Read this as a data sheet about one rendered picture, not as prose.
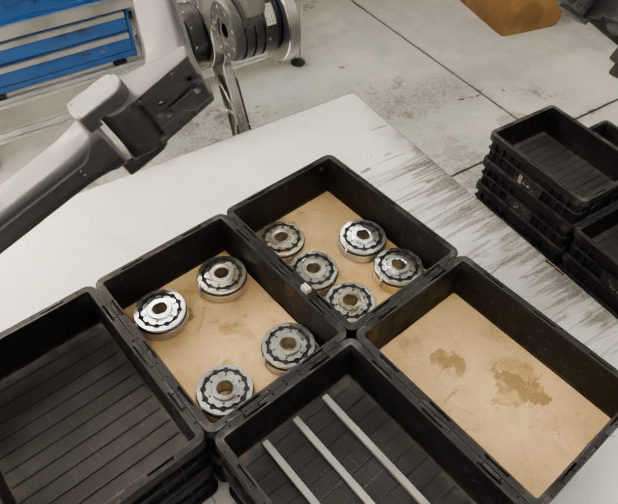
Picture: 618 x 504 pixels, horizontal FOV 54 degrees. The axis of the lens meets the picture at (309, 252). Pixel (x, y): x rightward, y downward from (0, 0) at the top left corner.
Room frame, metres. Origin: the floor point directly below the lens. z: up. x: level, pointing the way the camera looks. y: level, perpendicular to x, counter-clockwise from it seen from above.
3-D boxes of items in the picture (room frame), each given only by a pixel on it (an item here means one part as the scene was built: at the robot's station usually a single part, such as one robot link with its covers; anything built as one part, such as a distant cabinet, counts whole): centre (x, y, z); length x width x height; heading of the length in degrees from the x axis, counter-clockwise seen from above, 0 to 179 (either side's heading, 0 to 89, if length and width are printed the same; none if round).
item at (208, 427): (0.65, 0.17, 0.92); 0.40 x 0.30 x 0.02; 40
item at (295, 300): (0.65, 0.17, 0.87); 0.40 x 0.30 x 0.11; 40
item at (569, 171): (1.52, -0.83, 0.37); 0.40 x 0.30 x 0.45; 33
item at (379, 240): (0.89, -0.12, 0.86); 0.10 x 0.10 x 0.01
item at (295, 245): (0.88, 0.06, 0.86); 0.10 x 0.10 x 0.01
